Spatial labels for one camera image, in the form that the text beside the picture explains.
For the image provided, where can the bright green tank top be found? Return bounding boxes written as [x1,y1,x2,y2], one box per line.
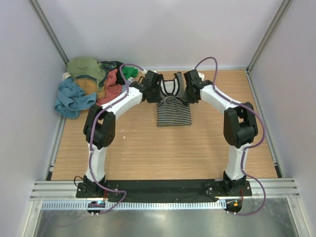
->
[122,66,138,79]

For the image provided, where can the black white striped tank top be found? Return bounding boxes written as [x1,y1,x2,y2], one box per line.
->
[157,72,192,127]

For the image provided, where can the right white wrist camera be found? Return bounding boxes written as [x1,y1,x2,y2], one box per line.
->
[198,72,205,80]

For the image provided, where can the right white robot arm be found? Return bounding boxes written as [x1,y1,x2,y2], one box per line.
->
[184,70,258,196]

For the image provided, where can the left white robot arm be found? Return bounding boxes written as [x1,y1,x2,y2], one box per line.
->
[82,71,162,198]

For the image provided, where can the slotted cable duct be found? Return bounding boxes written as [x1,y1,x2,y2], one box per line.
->
[41,199,226,211]

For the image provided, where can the light blue tank top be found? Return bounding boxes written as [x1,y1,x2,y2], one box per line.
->
[54,77,97,119]

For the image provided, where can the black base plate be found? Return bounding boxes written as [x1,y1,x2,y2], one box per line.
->
[75,178,252,201]

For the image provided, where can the aluminium frame rail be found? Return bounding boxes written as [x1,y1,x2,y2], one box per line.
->
[30,178,299,203]

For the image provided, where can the salmon pink tank top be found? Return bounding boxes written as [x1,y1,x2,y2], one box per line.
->
[96,69,122,106]

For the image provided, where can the olive green tank top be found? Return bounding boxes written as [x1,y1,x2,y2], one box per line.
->
[66,57,107,88]

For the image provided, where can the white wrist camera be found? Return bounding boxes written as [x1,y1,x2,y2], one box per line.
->
[142,69,157,75]
[198,72,205,80]

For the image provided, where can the mustard yellow tank top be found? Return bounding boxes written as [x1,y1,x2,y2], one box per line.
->
[75,79,106,99]

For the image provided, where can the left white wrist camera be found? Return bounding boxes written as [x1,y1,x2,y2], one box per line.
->
[142,69,157,75]

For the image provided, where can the white tray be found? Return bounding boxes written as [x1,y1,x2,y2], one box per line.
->
[63,72,71,80]

